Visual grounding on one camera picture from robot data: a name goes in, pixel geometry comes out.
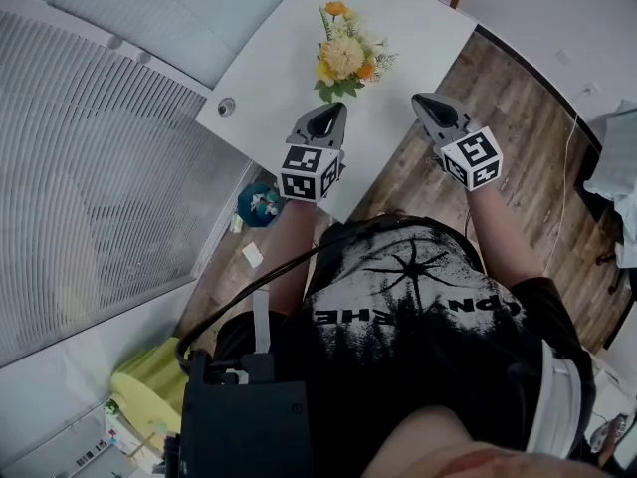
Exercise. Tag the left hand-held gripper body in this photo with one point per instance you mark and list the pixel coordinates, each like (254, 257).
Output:
(306, 172)

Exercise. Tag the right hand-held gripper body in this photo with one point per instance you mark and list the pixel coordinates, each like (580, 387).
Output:
(473, 160)

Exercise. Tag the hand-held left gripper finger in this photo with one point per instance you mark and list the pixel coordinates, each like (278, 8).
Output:
(341, 130)
(298, 128)

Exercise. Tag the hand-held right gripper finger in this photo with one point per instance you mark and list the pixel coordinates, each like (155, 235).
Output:
(428, 123)
(458, 112)

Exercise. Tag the yellow orange flowers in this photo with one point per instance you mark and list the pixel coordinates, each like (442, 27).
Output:
(343, 58)

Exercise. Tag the person's right forearm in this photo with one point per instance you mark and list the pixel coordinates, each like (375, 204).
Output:
(502, 237)

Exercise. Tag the person's left forearm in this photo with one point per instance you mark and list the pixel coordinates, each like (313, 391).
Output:
(291, 252)

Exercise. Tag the white round table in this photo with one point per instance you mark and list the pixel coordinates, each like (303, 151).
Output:
(278, 68)

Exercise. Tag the teal trash bin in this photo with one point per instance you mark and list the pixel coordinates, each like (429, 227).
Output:
(261, 206)

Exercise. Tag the white paper sheet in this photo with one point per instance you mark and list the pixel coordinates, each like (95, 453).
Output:
(253, 255)

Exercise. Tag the black box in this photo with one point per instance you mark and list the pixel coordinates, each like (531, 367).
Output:
(592, 187)

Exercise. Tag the pale cloth covered table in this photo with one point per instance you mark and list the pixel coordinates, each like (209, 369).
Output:
(617, 167)

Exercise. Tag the black office chair base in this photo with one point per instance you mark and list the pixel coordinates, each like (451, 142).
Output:
(614, 272)

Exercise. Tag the person's black printed t-shirt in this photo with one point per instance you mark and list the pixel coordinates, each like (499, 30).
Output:
(413, 346)

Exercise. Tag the striped frosted glass partition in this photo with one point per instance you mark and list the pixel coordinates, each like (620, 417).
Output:
(99, 182)

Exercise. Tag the black chest pack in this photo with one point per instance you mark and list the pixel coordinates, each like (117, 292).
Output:
(244, 416)

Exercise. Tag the yellow-green pleated stool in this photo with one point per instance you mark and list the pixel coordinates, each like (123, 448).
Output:
(149, 386)

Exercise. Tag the person's face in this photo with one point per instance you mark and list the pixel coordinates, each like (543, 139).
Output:
(448, 446)

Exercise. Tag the white shelf unit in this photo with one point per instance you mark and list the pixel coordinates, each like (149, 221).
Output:
(64, 446)

